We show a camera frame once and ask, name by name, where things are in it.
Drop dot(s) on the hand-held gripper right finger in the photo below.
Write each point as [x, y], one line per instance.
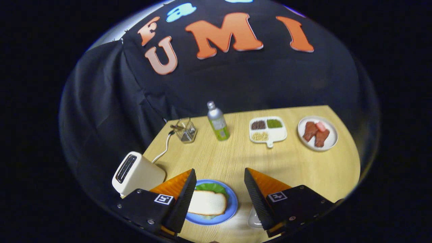
[258, 199]

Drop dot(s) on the white round plate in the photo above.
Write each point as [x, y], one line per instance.
[332, 138]

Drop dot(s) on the pile of red beans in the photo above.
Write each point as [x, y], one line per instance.
[258, 125]

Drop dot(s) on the cream toaster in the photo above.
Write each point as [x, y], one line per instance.
[145, 173]

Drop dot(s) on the white square plate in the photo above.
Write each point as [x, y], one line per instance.
[253, 219]

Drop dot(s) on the brown meat slice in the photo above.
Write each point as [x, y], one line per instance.
[309, 131]
[321, 137]

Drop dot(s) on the pile of yellow soybeans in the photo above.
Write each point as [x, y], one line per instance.
[260, 136]

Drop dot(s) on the silver bottle with green label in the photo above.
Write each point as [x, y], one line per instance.
[218, 123]

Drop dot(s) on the white divided tray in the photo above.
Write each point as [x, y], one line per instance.
[278, 135]

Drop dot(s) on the pink sausage piece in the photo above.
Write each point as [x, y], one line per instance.
[320, 126]

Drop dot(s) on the green lettuce leaf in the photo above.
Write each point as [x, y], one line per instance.
[212, 187]

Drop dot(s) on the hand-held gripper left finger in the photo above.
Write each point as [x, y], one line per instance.
[187, 199]

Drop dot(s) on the white bread slice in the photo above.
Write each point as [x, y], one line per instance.
[207, 202]

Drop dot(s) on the pile of green beans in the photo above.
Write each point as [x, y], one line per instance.
[274, 123]

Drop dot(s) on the blue round plate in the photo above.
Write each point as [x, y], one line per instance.
[232, 202]

